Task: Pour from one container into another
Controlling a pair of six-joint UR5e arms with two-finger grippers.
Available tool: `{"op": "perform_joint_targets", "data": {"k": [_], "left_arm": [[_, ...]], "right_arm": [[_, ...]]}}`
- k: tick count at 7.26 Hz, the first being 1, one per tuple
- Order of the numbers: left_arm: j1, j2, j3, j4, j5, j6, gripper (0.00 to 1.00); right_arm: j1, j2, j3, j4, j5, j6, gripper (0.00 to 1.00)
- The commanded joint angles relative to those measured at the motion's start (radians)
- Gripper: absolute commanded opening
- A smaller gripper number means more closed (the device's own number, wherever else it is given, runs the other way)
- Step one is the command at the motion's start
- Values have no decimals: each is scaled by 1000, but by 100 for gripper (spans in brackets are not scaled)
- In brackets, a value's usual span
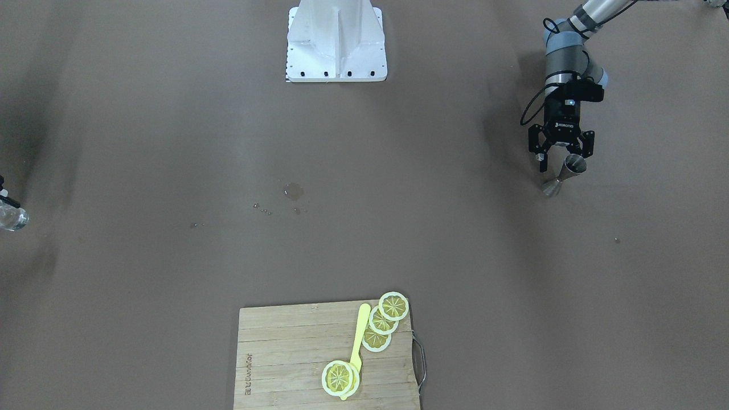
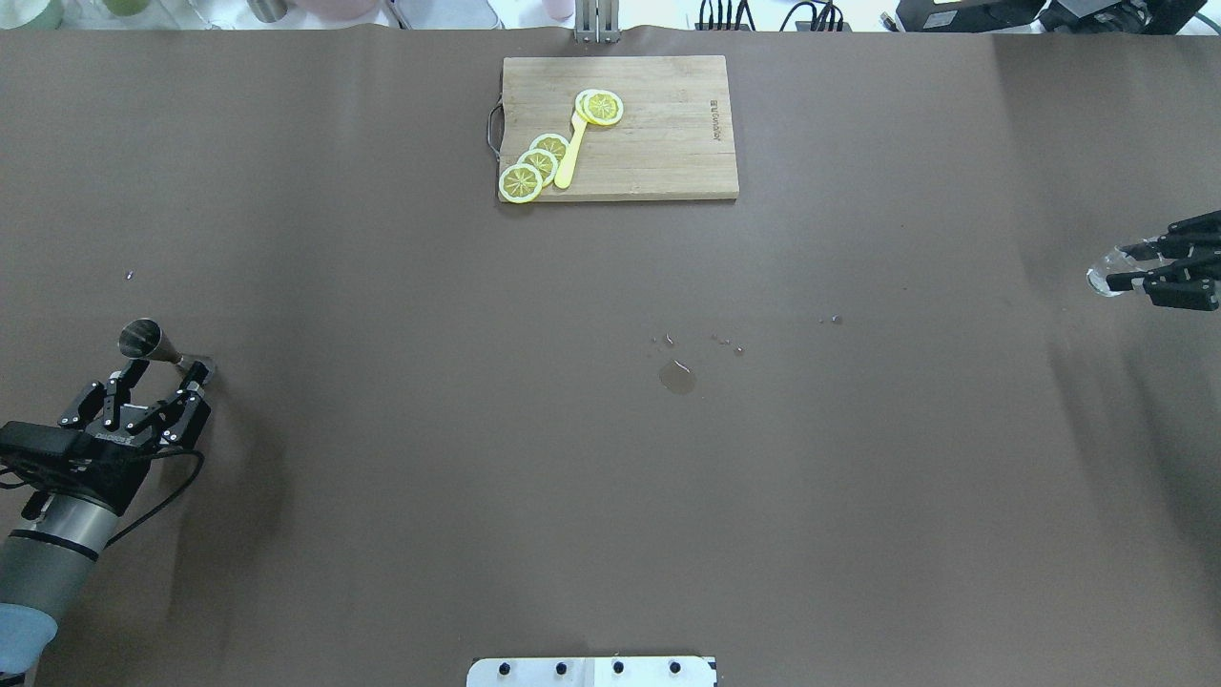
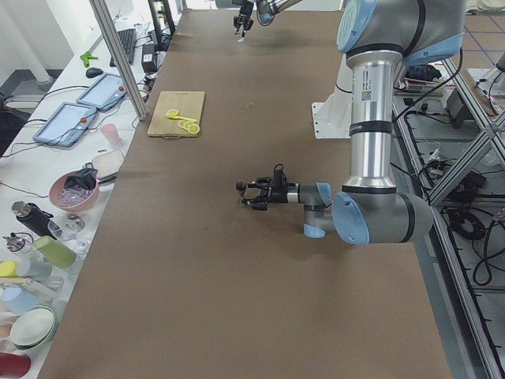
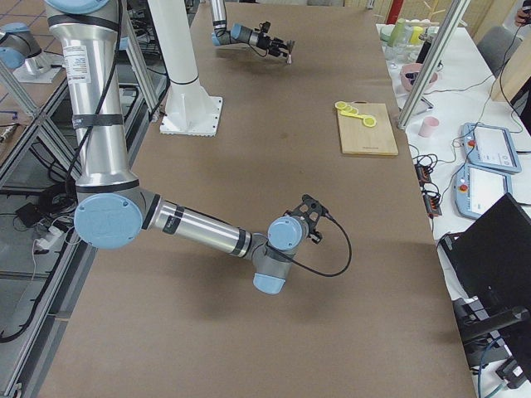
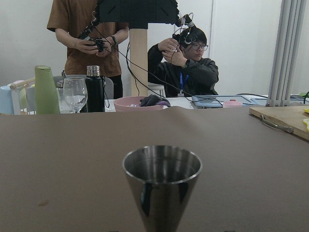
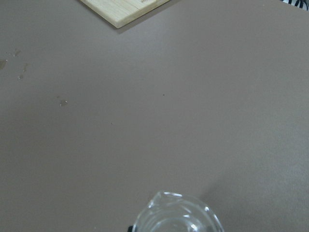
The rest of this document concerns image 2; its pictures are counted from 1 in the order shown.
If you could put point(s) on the aluminium frame post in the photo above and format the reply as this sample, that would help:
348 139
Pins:
597 22

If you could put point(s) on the steel measuring jigger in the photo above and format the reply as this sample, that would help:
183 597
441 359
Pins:
143 339

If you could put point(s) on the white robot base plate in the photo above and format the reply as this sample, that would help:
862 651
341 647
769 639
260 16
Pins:
594 671

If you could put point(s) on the clear glass shaker cup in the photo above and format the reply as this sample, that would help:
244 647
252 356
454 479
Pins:
1112 274

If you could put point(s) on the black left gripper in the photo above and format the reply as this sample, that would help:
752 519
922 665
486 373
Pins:
107 470

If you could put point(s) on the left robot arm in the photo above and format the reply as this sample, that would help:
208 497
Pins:
50 552

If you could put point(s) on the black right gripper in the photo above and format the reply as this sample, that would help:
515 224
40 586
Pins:
1186 270

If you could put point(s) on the lemon slice on spoon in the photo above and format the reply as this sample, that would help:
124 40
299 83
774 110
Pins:
600 107

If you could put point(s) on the wooden cutting board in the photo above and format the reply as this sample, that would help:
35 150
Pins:
675 141

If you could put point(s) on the lemon slice middle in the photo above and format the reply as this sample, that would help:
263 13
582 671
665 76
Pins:
543 161

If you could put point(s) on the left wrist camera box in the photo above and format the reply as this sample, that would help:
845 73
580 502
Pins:
38 449

